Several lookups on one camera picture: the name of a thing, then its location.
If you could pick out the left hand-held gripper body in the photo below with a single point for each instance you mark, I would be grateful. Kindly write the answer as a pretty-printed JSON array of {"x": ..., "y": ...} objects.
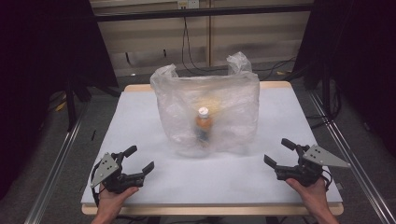
[{"x": 109, "y": 177}]

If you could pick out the white wall outlet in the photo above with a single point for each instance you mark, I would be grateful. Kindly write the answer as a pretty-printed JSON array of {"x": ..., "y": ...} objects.
[{"x": 188, "y": 3}]

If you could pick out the black curtain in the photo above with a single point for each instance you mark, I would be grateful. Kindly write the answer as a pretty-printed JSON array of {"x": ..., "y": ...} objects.
[
  {"x": 361, "y": 62},
  {"x": 37, "y": 62}
]

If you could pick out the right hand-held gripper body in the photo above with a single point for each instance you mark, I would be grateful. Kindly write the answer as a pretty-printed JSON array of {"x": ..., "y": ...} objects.
[{"x": 308, "y": 172}]

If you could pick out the small black floor object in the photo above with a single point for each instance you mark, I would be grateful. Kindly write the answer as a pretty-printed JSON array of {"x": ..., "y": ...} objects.
[{"x": 93, "y": 134}]

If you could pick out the person's right hand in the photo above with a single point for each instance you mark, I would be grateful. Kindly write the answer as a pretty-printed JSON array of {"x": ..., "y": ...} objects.
[{"x": 309, "y": 196}]

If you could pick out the black metal stand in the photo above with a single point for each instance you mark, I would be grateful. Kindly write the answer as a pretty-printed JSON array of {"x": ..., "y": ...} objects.
[
  {"x": 71, "y": 102},
  {"x": 326, "y": 93}
]

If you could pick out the white table mat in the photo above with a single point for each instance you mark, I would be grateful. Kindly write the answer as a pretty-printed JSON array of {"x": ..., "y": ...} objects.
[{"x": 202, "y": 180}]

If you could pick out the wooden table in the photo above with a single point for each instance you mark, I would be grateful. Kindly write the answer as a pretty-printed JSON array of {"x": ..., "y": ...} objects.
[{"x": 218, "y": 210}]

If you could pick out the metal floor rail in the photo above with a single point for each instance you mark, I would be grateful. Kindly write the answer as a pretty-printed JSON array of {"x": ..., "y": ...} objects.
[
  {"x": 358, "y": 168},
  {"x": 53, "y": 174}
]

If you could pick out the person's left hand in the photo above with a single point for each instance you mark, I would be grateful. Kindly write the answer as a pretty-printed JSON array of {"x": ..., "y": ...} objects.
[{"x": 112, "y": 200}]

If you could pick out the black horizontal bar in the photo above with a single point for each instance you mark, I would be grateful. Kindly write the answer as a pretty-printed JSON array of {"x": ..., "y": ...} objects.
[{"x": 202, "y": 12}]

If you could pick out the orange drink bottle white cap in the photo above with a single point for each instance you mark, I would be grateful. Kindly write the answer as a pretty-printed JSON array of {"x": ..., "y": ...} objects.
[{"x": 204, "y": 124}]

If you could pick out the clear plastic bag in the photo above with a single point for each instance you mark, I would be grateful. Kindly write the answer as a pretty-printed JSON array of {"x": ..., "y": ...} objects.
[{"x": 230, "y": 105}]

